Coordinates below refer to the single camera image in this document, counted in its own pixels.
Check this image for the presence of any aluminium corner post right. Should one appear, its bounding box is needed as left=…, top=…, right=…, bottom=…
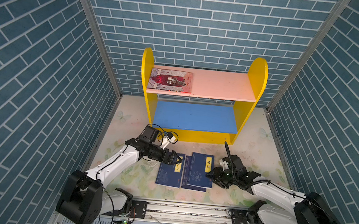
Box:
left=266, top=0, right=351, bottom=114

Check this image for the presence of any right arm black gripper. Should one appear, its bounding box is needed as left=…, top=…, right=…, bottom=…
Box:
left=203, top=164, right=239, bottom=189

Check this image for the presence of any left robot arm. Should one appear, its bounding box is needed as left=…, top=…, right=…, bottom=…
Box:
left=56, top=124, right=182, bottom=224

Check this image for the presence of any blue book underneath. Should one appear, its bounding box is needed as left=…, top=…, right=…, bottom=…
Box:
left=181, top=155, right=206, bottom=192

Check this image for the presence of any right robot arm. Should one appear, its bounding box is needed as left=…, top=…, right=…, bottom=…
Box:
left=207, top=154, right=341, bottom=224

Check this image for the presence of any aluminium corner post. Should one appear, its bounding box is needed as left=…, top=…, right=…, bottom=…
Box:
left=80, top=0, right=122, bottom=100
left=266, top=0, right=351, bottom=114

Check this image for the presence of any blue book left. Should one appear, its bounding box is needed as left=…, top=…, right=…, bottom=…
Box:
left=155, top=162, right=184, bottom=188

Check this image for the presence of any black corrugated cable right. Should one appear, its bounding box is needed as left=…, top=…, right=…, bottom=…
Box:
left=220, top=141, right=276, bottom=193

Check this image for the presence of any aluminium corner post left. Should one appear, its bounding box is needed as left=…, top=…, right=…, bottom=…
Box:
left=80, top=0, right=122, bottom=100

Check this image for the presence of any illustrated red grey book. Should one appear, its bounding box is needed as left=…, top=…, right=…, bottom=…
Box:
left=147, top=68, right=193, bottom=93

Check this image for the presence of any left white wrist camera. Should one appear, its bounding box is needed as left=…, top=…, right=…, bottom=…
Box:
left=160, top=131, right=179, bottom=149

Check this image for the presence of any yellow wooden bookshelf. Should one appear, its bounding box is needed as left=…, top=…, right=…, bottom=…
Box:
left=141, top=48, right=269, bottom=145

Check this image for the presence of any blue book yellow label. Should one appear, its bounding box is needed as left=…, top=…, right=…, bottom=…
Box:
left=188, top=152, right=215, bottom=189

